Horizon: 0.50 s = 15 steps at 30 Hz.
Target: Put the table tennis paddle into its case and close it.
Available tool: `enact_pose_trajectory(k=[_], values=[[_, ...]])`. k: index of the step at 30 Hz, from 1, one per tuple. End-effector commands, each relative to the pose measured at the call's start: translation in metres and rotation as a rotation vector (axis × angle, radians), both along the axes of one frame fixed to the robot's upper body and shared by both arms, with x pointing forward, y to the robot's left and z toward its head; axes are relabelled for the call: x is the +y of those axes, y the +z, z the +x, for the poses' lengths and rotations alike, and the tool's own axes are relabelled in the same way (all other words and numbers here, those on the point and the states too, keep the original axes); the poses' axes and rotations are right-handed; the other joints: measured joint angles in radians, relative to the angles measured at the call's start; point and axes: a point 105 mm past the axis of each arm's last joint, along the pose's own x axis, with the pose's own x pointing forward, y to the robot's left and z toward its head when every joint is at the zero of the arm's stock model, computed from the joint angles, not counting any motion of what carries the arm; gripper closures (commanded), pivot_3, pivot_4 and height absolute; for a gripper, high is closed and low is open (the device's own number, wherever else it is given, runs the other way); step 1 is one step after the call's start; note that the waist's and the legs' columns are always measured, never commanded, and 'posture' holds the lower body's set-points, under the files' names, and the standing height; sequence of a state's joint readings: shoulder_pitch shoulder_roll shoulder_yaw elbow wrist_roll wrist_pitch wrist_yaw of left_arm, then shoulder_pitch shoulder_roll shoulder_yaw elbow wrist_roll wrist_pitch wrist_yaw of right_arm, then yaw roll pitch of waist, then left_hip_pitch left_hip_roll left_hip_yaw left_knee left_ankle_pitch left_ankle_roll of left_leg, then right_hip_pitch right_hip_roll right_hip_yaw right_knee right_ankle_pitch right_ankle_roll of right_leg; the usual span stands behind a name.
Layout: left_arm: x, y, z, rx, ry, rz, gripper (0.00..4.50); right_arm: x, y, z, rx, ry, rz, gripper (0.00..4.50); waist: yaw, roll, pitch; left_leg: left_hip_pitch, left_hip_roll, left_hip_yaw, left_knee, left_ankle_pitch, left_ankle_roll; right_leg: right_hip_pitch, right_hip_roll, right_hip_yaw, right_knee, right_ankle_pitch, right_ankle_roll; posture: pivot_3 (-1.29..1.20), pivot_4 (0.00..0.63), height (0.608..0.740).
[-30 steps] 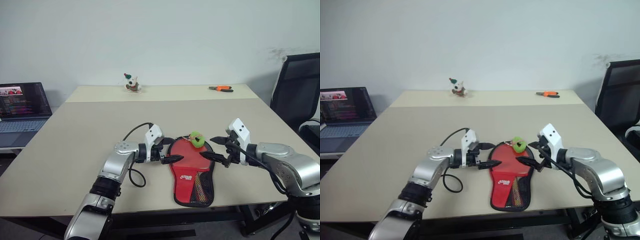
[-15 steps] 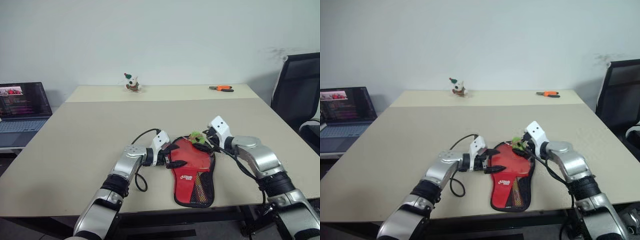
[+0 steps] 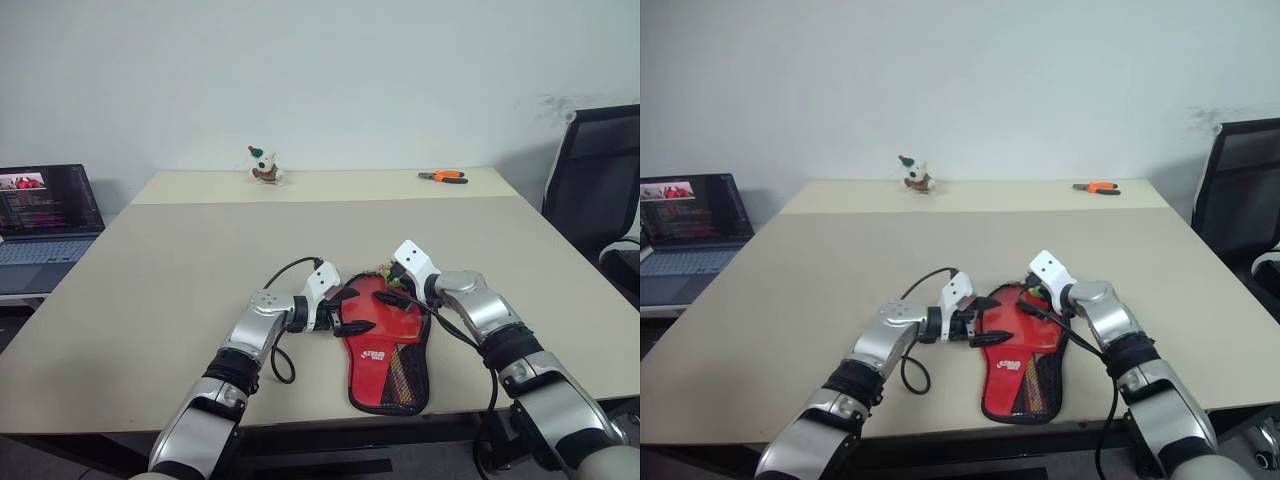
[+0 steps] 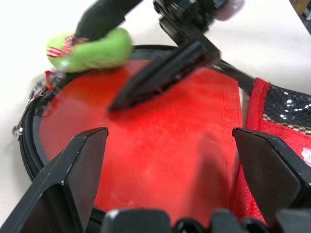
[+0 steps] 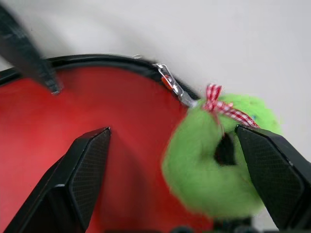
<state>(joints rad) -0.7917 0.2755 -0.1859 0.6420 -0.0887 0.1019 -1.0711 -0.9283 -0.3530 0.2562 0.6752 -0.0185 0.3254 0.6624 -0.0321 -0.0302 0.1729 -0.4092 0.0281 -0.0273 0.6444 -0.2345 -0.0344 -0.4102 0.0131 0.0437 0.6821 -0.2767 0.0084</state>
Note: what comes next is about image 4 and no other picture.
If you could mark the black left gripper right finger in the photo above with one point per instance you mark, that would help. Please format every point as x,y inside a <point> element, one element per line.
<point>272,174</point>

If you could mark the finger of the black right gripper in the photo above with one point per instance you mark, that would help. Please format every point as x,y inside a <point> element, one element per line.
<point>102,17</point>

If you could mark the red table tennis paddle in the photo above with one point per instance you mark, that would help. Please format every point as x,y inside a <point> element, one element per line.
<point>150,150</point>

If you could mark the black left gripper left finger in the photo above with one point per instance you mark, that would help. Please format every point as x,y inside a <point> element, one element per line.
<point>60,184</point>

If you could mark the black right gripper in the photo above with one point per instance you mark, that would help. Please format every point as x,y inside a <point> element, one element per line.
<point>184,19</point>

